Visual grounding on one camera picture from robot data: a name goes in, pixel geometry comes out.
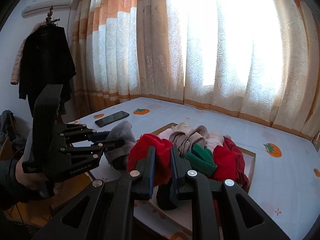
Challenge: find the green black striped underwear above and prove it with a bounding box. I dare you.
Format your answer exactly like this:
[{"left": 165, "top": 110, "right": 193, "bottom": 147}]
[{"left": 156, "top": 143, "right": 218, "bottom": 211}]

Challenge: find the beige underwear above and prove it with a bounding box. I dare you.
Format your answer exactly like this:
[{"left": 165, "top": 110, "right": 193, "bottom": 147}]
[{"left": 169, "top": 122, "right": 208, "bottom": 158}]

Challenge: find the bright red underwear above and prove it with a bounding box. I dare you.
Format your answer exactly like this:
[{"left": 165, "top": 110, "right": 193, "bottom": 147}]
[
  {"left": 210, "top": 137, "right": 249, "bottom": 191},
  {"left": 126, "top": 133, "right": 175, "bottom": 186}
]

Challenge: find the pink dotted underwear roll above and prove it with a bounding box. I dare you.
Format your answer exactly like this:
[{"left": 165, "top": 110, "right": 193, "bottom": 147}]
[{"left": 205, "top": 132, "right": 224, "bottom": 153}]

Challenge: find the light pink underwear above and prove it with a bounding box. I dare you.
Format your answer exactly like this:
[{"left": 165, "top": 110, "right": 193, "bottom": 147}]
[{"left": 157, "top": 128, "right": 173, "bottom": 140}]

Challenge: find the grey white underwear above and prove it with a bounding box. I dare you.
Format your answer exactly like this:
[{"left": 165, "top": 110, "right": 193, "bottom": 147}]
[{"left": 105, "top": 121, "right": 136, "bottom": 166}]

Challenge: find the person left hand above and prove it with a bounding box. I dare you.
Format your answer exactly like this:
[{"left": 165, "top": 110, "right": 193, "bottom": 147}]
[{"left": 15, "top": 155, "right": 63, "bottom": 195}]

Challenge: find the black smartphone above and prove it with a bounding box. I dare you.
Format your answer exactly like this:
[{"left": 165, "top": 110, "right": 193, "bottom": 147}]
[{"left": 95, "top": 111, "right": 129, "bottom": 128}]

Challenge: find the black hanging coat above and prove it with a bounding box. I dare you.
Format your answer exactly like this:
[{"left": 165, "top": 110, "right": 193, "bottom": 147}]
[{"left": 18, "top": 24, "right": 76, "bottom": 115}]

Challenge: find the white persimmon print tablecloth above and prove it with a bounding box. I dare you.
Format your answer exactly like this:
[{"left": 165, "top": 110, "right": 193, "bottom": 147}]
[{"left": 67, "top": 96, "right": 320, "bottom": 240}]

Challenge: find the orange cream patterned curtain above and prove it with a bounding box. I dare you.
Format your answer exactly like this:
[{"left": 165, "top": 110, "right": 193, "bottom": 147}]
[{"left": 72, "top": 0, "right": 319, "bottom": 140}]

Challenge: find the white wall air conditioner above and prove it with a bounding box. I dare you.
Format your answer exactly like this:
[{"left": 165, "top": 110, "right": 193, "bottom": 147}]
[{"left": 21, "top": 0, "right": 74, "bottom": 18}]

